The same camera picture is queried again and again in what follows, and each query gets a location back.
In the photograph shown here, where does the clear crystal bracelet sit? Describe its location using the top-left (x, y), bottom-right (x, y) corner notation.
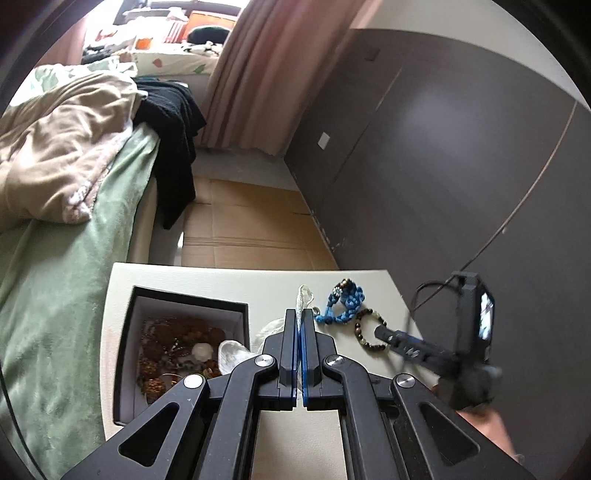
top-left (256, 284), bottom-right (319, 354)

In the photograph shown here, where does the blue bead bracelet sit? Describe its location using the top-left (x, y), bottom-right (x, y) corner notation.
top-left (315, 278), bottom-right (368, 325)

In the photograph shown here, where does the patterned window seat cushion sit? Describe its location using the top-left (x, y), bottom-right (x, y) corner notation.
top-left (130, 45), bottom-right (228, 78)

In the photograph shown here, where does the black jewelry box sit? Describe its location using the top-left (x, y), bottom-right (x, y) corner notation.
top-left (112, 285), bottom-right (251, 428)

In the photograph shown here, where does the pink curtain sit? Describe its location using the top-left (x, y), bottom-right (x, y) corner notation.
top-left (55, 14), bottom-right (91, 66)
top-left (200, 0), bottom-right (371, 156)

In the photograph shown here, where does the person's right hand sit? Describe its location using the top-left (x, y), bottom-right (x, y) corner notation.
top-left (431, 384), bottom-right (519, 463)

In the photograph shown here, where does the white rack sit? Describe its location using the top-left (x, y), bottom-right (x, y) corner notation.
top-left (124, 6), bottom-right (191, 43)

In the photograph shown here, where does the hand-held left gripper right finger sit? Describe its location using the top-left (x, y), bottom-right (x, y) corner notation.
top-left (300, 308), bottom-right (539, 480)

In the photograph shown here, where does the amber bead bracelet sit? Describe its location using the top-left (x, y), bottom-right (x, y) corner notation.
top-left (139, 362), bottom-right (182, 397)

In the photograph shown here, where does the black clothing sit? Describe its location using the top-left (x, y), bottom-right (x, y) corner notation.
top-left (130, 78), bottom-right (208, 230)

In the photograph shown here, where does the clear plastic bag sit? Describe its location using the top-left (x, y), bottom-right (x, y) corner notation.
top-left (217, 339), bottom-right (254, 376)

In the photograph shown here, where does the orange box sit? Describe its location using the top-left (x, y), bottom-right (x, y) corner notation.
top-left (186, 8), bottom-right (242, 34)

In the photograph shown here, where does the beige blanket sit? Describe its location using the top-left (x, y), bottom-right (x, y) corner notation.
top-left (0, 71), bottom-right (140, 226)

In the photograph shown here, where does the light green quilt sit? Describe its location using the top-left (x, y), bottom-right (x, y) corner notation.
top-left (9, 59), bottom-right (140, 121)

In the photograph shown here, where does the brown wooden bead bracelet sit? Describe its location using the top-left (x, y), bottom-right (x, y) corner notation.
top-left (139, 315), bottom-right (228, 370)

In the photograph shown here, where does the pile of clutter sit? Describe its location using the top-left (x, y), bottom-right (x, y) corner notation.
top-left (80, 39), bottom-right (139, 66)

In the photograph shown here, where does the green bed sheet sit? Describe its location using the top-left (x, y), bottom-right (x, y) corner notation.
top-left (0, 124), bottom-right (161, 480)

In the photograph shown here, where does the beige bed base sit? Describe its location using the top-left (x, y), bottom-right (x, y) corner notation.
top-left (126, 148), bottom-right (186, 267)

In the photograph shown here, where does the white side table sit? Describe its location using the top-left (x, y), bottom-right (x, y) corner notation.
top-left (99, 261), bottom-right (434, 480)

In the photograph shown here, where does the dark brown bead bracelet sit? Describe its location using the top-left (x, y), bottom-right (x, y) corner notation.
top-left (354, 308), bottom-right (393, 352)

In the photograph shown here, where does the flat cardboard sheet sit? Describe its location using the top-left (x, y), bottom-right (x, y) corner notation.
top-left (181, 174), bottom-right (341, 271)

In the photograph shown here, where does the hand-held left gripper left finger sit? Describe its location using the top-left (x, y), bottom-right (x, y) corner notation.
top-left (60, 308), bottom-right (304, 480)

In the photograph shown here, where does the black bag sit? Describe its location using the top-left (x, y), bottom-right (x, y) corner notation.
top-left (186, 25), bottom-right (232, 48)

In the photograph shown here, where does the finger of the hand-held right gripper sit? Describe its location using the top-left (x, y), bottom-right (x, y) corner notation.
top-left (374, 324), bottom-right (448, 369)

